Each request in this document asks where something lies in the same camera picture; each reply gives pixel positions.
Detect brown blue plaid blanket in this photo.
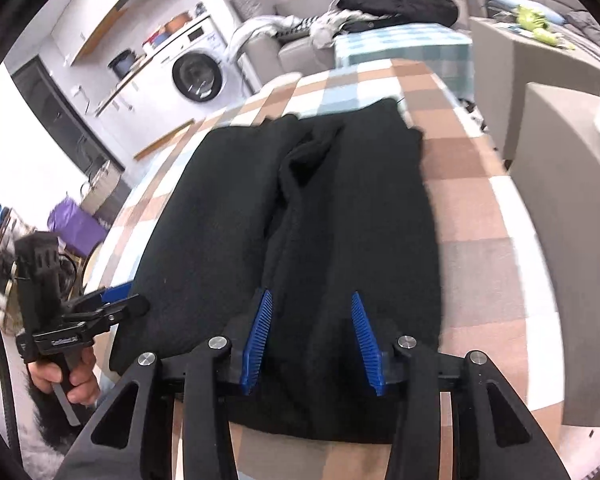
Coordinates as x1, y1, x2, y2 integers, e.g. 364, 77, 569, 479
81, 56, 567, 480

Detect white washing machine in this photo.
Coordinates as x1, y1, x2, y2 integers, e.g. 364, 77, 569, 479
144, 12, 254, 112

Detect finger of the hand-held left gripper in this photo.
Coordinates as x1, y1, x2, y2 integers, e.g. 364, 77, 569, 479
71, 281, 134, 312
94, 293, 151, 332

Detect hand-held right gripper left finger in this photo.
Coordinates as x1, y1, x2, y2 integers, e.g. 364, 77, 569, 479
54, 287, 277, 480

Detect purple bag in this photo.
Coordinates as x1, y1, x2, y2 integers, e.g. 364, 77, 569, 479
47, 197, 109, 262

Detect green plush toy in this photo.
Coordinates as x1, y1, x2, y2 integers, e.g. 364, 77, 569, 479
514, 3, 577, 52

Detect grey sofa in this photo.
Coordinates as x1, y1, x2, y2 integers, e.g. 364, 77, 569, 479
229, 0, 342, 92

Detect black jacket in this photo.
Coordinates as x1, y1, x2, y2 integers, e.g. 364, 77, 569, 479
337, 0, 459, 29

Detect black sweater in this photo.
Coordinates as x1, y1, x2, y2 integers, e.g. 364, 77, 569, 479
108, 95, 444, 447

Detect houndstooth pillow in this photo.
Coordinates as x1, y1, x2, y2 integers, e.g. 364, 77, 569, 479
274, 14, 322, 42

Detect white upper cabinet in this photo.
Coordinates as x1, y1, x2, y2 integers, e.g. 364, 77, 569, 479
49, 0, 177, 64

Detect blue pillow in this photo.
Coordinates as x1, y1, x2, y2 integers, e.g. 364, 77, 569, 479
482, 0, 567, 27

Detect person's left hand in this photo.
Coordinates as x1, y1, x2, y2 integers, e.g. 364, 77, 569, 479
29, 345, 99, 407

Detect white base cabinets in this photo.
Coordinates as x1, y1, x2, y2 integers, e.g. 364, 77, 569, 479
92, 74, 197, 162

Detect blue checked cloth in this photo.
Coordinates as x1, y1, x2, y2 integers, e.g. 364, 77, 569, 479
332, 22, 477, 102

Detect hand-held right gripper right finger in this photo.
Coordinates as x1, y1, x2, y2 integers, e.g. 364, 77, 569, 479
348, 290, 572, 480

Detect white grey garment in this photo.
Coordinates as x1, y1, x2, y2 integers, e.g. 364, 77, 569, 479
306, 9, 352, 52

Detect black ribbed cable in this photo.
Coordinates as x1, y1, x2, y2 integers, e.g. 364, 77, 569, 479
0, 284, 27, 467

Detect woven laundry basket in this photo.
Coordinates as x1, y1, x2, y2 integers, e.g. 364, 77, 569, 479
79, 159, 132, 222

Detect pale blue cloth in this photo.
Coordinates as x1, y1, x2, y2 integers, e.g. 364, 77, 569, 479
227, 13, 287, 62

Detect metal shoe rack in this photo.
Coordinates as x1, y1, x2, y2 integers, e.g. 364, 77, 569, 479
0, 202, 37, 312

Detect white fluffy rug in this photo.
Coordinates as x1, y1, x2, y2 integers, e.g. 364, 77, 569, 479
10, 400, 77, 480

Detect black cooking pot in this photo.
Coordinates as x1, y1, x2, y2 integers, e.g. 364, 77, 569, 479
107, 48, 137, 81

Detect grey low cabinet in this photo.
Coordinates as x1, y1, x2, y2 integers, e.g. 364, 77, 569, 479
467, 14, 600, 162
504, 81, 600, 429

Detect grey quilt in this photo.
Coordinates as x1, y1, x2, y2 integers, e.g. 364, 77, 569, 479
564, 9, 600, 62

